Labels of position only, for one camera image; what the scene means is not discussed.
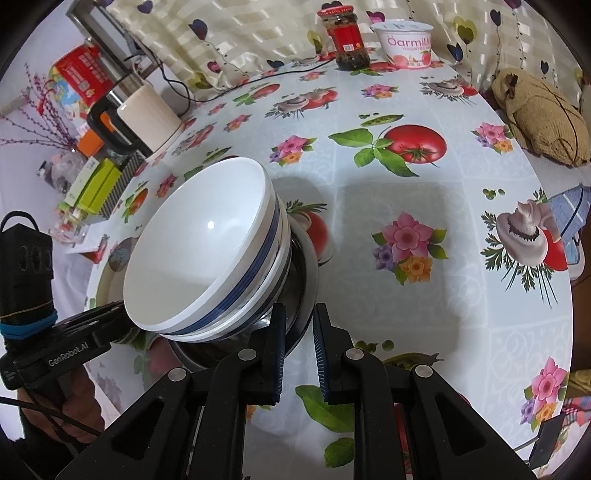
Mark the clear glass mug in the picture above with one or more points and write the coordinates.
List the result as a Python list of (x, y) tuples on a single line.
[(69, 226)]

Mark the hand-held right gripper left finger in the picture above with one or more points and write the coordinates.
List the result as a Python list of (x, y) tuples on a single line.
[(277, 355)]

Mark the pale green flat box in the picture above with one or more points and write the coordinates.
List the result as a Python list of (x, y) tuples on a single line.
[(83, 182)]

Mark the cream curtain with heart print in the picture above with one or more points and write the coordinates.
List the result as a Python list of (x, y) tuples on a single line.
[(277, 27)]

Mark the purple flower branches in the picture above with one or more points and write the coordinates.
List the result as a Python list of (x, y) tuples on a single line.
[(32, 120)]

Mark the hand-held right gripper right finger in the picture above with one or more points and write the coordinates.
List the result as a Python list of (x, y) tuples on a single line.
[(321, 360)]

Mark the person's left hand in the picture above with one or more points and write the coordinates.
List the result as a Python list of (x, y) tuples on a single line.
[(85, 397)]

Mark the black binder clip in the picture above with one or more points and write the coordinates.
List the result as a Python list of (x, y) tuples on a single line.
[(549, 438)]

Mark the white yogurt cup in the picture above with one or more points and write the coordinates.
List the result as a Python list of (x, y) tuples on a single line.
[(404, 46)]

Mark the stainless steel bowl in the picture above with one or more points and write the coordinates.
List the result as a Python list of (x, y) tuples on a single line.
[(300, 295)]

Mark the clear plastic bags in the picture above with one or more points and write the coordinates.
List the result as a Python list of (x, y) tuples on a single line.
[(64, 173)]

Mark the clear box with orange lid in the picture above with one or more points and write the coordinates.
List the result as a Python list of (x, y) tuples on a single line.
[(92, 138)]

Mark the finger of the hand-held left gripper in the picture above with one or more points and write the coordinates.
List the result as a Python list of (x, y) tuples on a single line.
[(101, 323)]

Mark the white and black electric kettle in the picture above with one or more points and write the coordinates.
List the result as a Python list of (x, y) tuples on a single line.
[(147, 115)]

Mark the red cartoon printed box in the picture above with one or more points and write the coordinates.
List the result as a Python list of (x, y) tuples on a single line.
[(83, 74)]

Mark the white bowl with blue stripe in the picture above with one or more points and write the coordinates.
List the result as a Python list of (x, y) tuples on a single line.
[(272, 282), (198, 240)]

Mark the glass jar with red lid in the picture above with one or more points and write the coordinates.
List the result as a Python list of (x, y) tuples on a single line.
[(348, 39)]

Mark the black and white striped box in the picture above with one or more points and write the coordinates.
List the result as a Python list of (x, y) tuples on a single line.
[(122, 184)]

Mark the printed vegetable and flower tablecloth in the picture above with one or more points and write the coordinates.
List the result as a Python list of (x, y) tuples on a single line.
[(415, 300)]

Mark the lime green box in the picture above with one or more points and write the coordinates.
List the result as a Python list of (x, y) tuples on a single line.
[(99, 189)]

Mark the blue plaid cloth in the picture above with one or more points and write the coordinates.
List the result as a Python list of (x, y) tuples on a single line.
[(570, 217)]

